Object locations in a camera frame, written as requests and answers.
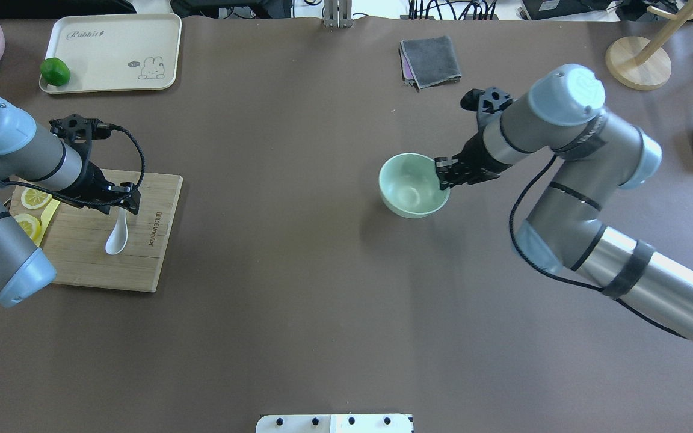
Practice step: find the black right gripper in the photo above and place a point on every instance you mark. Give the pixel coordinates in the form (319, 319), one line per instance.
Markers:
(474, 157)

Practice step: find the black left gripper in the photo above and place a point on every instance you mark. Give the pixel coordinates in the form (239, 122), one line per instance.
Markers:
(89, 183)

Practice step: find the light green bowl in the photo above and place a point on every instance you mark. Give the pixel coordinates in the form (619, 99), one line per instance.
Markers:
(409, 186)

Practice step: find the white ceramic spoon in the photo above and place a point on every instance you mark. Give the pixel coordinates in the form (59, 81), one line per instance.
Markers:
(118, 238)

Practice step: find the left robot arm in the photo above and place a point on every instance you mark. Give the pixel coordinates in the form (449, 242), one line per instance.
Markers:
(56, 160)

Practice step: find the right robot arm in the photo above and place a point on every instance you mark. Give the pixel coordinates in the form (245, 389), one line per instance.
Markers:
(565, 111)

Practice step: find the bamboo cutting board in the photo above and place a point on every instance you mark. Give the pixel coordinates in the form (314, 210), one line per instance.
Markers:
(74, 239)

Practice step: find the yellow plastic knife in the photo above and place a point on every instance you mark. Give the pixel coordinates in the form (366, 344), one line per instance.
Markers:
(49, 216)

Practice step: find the single lemon slice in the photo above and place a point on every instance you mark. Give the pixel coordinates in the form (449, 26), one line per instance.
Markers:
(31, 225)

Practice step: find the grey folded cloth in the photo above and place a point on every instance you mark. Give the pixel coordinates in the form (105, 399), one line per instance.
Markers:
(429, 62)

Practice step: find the green lime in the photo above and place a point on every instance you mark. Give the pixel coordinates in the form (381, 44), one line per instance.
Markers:
(54, 71)

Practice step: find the cream rabbit tray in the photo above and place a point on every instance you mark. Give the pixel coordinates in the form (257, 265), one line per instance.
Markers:
(117, 52)

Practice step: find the wooden mug tree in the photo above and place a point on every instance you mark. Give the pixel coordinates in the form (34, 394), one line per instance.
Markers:
(643, 64)

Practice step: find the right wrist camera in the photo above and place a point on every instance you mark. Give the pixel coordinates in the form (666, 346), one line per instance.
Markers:
(487, 104)

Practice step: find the aluminium frame post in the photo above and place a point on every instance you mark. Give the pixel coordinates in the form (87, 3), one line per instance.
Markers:
(338, 13)

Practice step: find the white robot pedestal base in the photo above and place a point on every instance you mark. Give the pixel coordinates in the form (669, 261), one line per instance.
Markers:
(350, 422)

